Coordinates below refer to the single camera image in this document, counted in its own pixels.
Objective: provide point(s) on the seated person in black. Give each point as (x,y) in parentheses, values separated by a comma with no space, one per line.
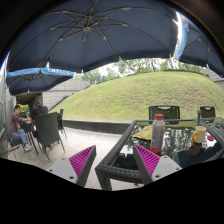
(38,109)

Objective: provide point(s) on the dark chair behind people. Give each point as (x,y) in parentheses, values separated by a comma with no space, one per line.
(60,122)

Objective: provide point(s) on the dark wicker chair centre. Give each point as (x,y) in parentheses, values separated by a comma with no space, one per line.
(171,113)

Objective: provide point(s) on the clear bottle with red cap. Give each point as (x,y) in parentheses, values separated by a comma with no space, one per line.
(158,129)

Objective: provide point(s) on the red bottle cap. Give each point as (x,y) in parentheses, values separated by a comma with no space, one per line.
(210,138)

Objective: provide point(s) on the yellow mug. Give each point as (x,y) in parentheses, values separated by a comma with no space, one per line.
(199,134)

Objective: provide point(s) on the dark wicker chair foreground left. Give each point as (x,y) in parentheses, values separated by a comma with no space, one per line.
(47,130)

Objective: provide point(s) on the dark wicker chair right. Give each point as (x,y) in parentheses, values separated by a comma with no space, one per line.
(207,111)

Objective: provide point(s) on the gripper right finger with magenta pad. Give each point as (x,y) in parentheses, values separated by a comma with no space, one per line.
(153,167)

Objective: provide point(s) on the navy umbrella at right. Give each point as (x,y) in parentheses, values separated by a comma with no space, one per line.
(196,49)

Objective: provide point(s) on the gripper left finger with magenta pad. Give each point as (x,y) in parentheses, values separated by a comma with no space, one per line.
(75,168)

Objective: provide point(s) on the glass-top wicker table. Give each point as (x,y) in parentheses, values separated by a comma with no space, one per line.
(119,163)

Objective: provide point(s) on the dark wicker chair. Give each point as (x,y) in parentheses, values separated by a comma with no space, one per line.
(207,111)
(171,113)

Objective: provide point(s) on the yellow-green table mat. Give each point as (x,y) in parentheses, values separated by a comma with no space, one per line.
(145,133)

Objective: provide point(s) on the blue umbrella with lettering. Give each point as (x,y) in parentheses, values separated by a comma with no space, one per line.
(36,79)

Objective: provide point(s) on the seated person in maroon shirt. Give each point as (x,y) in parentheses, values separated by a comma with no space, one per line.
(16,132)

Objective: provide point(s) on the large navy patio umbrella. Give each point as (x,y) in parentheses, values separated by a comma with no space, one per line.
(82,35)

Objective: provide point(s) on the dark chair far left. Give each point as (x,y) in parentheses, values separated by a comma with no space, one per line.
(12,142)

